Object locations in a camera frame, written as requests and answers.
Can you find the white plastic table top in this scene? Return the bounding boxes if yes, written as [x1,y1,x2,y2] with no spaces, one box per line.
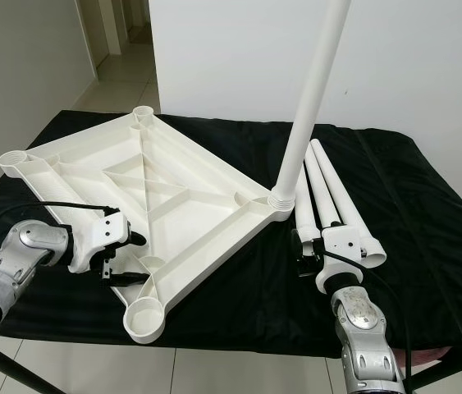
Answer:
[0,106,296,345]

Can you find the black table cloth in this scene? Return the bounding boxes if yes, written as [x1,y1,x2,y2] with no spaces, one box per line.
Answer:
[0,109,462,359]

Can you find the black metal table leg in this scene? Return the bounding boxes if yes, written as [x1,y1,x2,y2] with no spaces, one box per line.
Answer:
[411,353,462,392]
[0,345,43,394]

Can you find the pink rounded object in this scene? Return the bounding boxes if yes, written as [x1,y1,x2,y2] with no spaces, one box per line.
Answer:
[411,346,454,363]

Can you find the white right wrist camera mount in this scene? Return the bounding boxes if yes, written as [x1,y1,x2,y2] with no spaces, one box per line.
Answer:
[315,223,376,295]

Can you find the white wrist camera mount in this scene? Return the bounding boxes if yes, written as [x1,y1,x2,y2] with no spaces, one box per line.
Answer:
[68,209,134,268]
[315,223,376,295]

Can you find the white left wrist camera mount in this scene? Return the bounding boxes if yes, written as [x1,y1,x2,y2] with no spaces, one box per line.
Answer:
[68,209,134,268]

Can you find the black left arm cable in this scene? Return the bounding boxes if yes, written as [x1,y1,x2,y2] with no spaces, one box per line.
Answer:
[0,200,113,249]

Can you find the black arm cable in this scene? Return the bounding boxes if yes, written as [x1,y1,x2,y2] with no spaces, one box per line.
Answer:
[0,200,113,249]
[333,246,414,388]

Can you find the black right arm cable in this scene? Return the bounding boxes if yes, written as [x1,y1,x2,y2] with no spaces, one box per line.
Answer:
[333,246,414,388]

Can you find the white door frame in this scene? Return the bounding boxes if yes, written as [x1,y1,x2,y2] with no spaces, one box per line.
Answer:
[79,0,130,55]

